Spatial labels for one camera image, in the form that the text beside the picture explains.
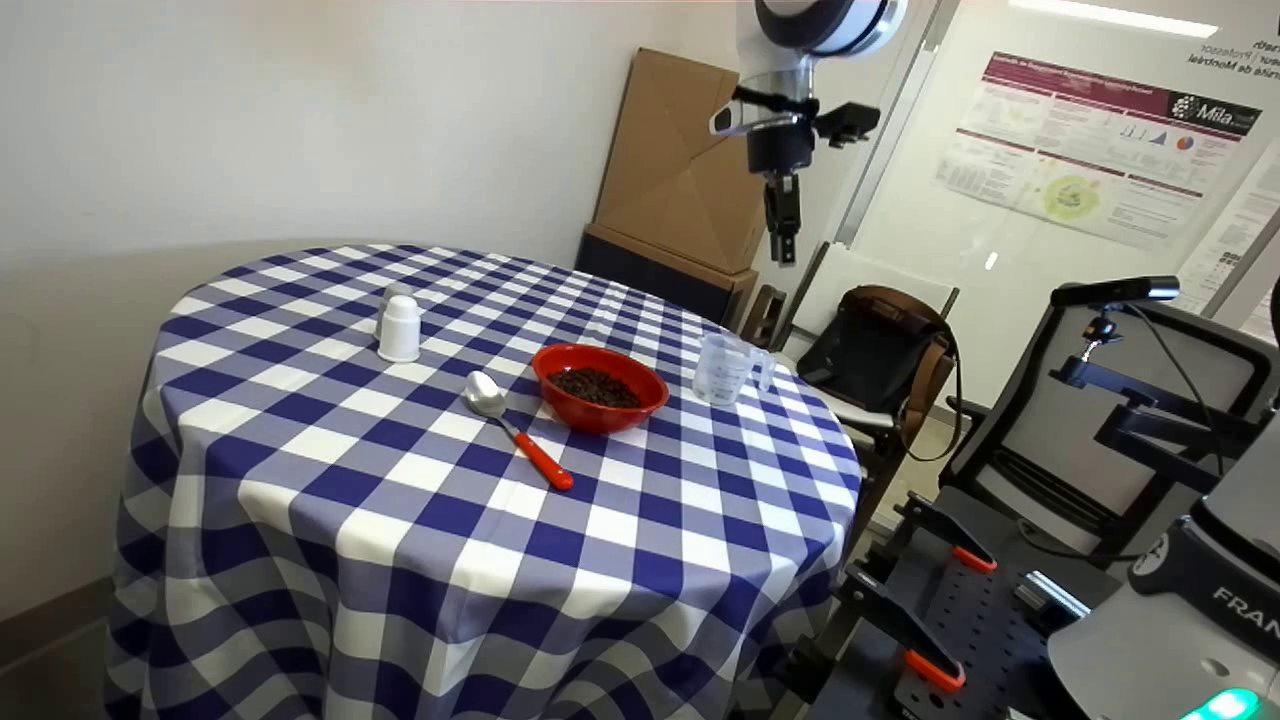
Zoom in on metal spoon with red handle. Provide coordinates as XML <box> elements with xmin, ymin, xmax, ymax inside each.
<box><xmin>460</xmin><ymin>366</ymin><xmax>580</xmax><ymax>495</ymax></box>

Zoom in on red plastic bowl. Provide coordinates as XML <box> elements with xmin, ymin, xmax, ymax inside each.
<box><xmin>526</xmin><ymin>338</ymin><xmax>672</xmax><ymax>434</ymax></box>

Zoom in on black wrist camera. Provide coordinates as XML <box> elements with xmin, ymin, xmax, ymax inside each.
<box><xmin>702</xmin><ymin>90</ymin><xmax>889</xmax><ymax>152</ymax></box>

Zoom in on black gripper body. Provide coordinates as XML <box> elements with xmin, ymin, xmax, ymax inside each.
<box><xmin>747</xmin><ymin>127</ymin><xmax>818</xmax><ymax>204</ymax></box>

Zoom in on brown and black bag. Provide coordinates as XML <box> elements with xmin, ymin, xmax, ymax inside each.
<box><xmin>795</xmin><ymin>278</ymin><xmax>966</xmax><ymax>469</ymax></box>

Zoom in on clear plastic measuring jug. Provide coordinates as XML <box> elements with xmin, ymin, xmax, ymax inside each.
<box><xmin>690</xmin><ymin>326</ymin><xmax>777</xmax><ymax>411</ymax></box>

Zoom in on white poster with purple header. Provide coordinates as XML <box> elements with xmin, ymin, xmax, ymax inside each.
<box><xmin>934</xmin><ymin>48</ymin><xmax>1266</xmax><ymax>257</ymax></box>

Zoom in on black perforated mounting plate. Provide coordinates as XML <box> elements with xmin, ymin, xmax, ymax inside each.
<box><xmin>795</xmin><ymin>482</ymin><xmax>1125</xmax><ymax>720</ymax></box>

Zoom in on brown food pieces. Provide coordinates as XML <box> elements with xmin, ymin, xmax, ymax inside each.
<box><xmin>552</xmin><ymin>366</ymin><xmax>649</xmax><ymax>411</ymax></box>

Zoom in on brown cardboard box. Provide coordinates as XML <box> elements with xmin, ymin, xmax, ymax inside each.
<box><xmin>587</xmin><ymin>42</ymin><xmax>810</xmax><ymax>278</ymax></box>

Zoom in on black mesh office chair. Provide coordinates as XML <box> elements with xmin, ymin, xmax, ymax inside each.
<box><xmin>934</xmin><ymin>270</ymin><xmax>1280</xmax><ymax>573</ymax></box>

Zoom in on black clamp with orange handle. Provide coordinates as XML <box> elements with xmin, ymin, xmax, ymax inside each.
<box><xmin>890</xmin><ymin>491</ymin><xmax>1004</xmax><ymax>581</ymax></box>
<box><xmin>838</xmin><ymin>563</ymin><xmax>971</xmax><ymax>699</ymax></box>

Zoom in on small white shaker bottle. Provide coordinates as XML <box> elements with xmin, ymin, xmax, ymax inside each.
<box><xmin>375</xmin><ymin>293</ymin><xmax>428</xmax><ymax>366</ymax></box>

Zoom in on blue white checked tablecloth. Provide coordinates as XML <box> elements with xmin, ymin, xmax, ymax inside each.
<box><xmin>101</xmin><ymin>237</ymin><xmax>873</xmax><ymax>720</ymax></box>

